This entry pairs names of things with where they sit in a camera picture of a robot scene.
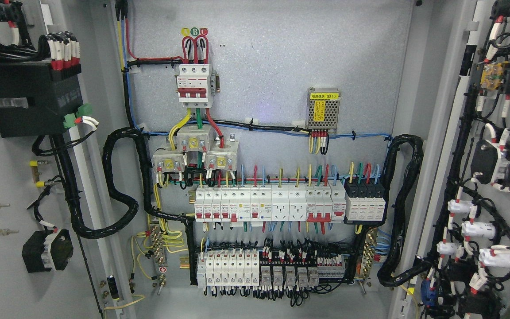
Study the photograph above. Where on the grey cabinet door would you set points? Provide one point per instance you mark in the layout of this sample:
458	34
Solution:
66	294
455	245

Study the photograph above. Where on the lower relay terminal row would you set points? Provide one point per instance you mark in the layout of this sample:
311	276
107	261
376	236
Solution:
272	271

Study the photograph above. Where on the metal mesh power supply module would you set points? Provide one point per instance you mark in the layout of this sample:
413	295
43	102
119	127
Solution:
323	109

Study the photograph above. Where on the grey current transformer cluster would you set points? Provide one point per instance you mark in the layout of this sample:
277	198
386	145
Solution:
199	147

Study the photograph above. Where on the white socket breaker row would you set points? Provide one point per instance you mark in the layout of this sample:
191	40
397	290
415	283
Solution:
271	203

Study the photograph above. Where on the yellow terminal post pair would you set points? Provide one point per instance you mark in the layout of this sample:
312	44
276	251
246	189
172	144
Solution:
34	165

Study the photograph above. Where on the left door rotary selector switch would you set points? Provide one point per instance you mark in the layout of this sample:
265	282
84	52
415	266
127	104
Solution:
47	250

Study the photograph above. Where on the red white main breaker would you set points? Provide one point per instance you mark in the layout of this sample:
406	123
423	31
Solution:
196	85

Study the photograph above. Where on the black surge protector block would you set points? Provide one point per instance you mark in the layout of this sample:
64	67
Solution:
365	203

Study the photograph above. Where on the black digital power meter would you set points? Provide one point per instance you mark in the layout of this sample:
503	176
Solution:
51	95

